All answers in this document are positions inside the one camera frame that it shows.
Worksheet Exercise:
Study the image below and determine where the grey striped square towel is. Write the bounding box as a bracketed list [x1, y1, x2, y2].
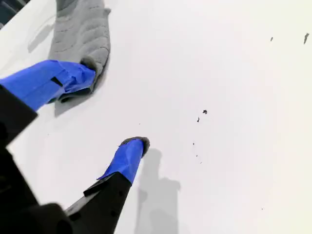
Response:
[47, 0, 112, 98]

